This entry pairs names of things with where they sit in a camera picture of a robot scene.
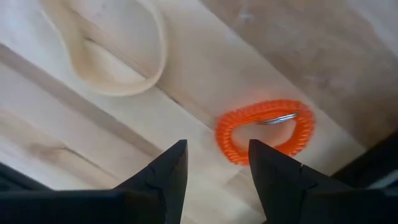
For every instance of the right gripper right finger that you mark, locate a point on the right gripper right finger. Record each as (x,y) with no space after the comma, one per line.
(276,186)

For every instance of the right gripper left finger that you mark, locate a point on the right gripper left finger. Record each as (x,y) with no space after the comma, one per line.
(168,180)

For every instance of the orange-yellow spiral wrist coil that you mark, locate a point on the orange-yellow spiral wrist coil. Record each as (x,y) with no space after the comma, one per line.
(223,130)

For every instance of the beige rubber band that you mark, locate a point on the beige rubber band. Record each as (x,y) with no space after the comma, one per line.
(124,91)

